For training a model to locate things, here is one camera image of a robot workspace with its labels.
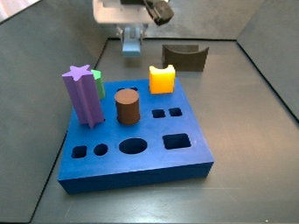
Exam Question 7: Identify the black curved fixture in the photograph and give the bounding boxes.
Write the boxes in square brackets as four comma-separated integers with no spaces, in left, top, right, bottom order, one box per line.
[163,45,210,72]

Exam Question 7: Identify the yellow arch block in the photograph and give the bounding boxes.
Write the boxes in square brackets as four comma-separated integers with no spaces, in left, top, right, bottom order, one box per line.
[150,65,175,94]

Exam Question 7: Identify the blue shape-sorter base block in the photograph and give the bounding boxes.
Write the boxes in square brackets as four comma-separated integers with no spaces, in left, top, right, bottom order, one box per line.
[58,80,214,194]

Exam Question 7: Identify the brown cylinder block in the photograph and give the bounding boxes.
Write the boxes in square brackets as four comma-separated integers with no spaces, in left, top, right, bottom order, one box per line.
[115,88,140,125]

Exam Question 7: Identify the purple star block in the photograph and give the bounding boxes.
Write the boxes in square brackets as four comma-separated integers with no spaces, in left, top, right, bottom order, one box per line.
[62,65,104,129]

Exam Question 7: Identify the green hexagonal block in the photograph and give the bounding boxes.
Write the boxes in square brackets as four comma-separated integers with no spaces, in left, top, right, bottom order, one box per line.
[91,69,106,100]

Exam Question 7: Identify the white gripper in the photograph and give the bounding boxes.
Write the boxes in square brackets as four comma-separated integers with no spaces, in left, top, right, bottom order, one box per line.
[92,0,154,40]

